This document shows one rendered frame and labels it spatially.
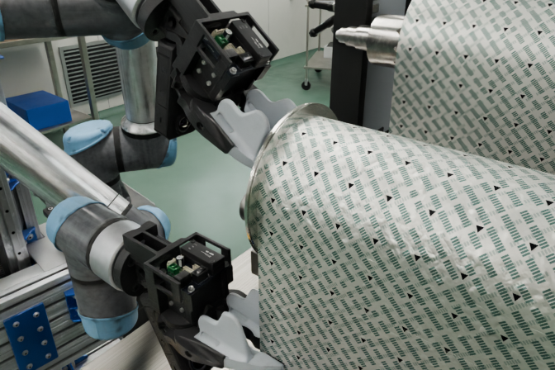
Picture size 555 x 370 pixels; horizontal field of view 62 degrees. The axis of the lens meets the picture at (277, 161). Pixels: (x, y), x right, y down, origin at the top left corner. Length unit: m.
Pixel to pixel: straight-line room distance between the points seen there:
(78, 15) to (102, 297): 0.35
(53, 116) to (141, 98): 2.60
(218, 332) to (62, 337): 0.91
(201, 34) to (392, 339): 0.29
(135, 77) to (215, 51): 0.64
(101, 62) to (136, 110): 3.36
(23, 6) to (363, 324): 0.49
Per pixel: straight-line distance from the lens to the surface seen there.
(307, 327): 0.41
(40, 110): 3.63
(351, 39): 0.63
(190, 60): 0.45
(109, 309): 0.67
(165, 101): 0.52
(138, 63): 1.06
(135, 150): 1.16
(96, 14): 0.61
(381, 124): 0.79
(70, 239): 0.61
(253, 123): 0.42
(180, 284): 0.45
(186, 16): 0.47
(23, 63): 4.17
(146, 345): 0.77
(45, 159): 0.76
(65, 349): 1.38
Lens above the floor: 1.45
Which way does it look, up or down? 25 degrees down
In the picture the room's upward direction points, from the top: straight up
